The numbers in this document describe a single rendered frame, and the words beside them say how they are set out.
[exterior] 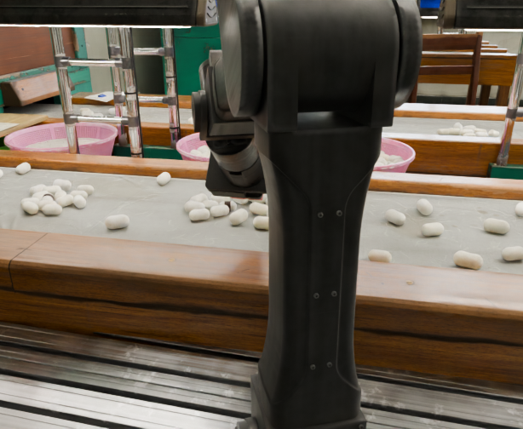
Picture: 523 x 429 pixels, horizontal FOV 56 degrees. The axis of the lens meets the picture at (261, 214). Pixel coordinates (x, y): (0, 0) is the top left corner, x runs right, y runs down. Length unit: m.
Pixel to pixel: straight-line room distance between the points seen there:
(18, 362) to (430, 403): 0.49
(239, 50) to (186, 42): 3.43
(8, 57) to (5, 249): 1.04
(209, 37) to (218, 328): 3.11
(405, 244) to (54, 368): 0.51
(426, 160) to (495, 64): 2.27
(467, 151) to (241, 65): 1.10
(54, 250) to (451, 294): 0.51
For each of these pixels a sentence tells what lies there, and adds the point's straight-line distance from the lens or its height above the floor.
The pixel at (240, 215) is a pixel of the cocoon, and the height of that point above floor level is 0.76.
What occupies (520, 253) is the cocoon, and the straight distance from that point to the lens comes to 0.78.
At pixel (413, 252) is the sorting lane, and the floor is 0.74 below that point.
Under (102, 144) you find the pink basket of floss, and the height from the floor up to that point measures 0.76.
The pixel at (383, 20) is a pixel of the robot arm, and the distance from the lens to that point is 0.26.
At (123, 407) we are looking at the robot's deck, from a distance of 0.60.
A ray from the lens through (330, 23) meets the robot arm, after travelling 0.25.
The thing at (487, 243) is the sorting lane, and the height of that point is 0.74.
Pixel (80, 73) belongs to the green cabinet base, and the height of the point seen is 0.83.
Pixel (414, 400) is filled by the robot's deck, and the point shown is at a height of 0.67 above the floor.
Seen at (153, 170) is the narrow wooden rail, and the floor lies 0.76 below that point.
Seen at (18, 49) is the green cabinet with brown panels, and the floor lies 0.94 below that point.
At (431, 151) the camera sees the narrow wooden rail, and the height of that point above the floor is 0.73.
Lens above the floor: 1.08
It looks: 23 degrees down
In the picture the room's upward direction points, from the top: straight up
